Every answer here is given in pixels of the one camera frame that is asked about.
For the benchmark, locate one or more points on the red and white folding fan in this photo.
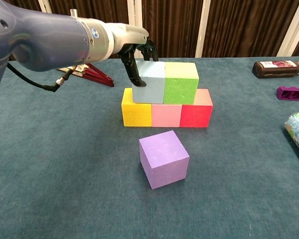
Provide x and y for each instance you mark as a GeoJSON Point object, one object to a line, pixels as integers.
{"type": "Point", "coordinates": [94, 73]}

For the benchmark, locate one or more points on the yellow foam cube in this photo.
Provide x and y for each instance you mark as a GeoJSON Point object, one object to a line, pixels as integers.
{"type": "Point", "coordinates": [135, 115]}

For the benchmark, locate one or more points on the red foam cube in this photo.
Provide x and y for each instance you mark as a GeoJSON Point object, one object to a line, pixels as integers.
{"type": "Point", "coordinates": [195, 115]}

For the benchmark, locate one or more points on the pink foam cube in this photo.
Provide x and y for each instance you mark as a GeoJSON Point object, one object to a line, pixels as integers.
{"type": "Point", "coordinates": [166, 115]}

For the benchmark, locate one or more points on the purple plastic block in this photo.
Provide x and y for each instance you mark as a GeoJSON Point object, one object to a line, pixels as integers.
{"type": "Point", "coordinates": [290, 94]}

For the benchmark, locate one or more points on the dark brown curtain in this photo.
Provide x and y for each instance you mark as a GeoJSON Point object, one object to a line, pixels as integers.
{"type": "Point", "coordinates": [174, 25]}

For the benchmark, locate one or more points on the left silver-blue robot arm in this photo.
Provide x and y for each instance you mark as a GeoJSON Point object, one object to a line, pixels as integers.
{"type": "Point", "coordinates": [40, 42]}

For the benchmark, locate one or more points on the light blue foam cube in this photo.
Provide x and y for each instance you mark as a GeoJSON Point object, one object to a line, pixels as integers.
{"type": "Point", "coordinates": [148, 89]}

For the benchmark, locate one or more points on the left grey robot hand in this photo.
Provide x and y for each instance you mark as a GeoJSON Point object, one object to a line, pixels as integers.
{"type": "Point", "coordinates": [129, 37]}

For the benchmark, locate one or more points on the brown bottle with white cap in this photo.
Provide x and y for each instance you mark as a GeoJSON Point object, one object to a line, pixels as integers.
{"type": "Point", "coordinates": [276, 69]}

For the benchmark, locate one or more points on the purple foam cube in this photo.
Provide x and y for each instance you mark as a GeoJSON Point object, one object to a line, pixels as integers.
{"type": "Point", "coordinates": [164, 161]}

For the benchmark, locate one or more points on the white frame post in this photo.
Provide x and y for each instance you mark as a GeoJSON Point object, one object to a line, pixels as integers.
{"type": "Point", "coordinates": [203, 32]}
{"type": "Point", "coordinates": [134, 12]}
{"type": "Point", "coordinates": [297, 25]}
{"type": "Point", "coordinates": [45, 5]}

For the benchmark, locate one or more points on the green foam cube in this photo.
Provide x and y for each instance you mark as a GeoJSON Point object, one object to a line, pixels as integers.
{"type": "Point", "coordinates": [180, 89]}

